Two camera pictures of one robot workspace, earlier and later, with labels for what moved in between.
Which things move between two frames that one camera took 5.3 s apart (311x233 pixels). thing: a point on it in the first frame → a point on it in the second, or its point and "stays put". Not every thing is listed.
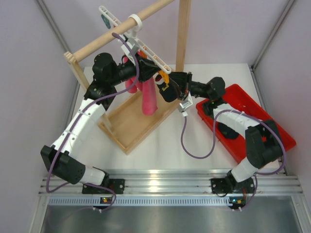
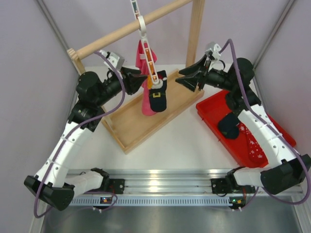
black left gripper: x=146 y=71 → x=132 y=79
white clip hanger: x=138 y=45 → x=142 y=27
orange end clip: x=165 y=76 → x=150 y=84
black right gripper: x=182 y=79 → x=195 y=75
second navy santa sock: x=227 y=131 stays put
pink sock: x=149 y=96 stays put
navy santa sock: x=169 y=91 → x=157 y=95
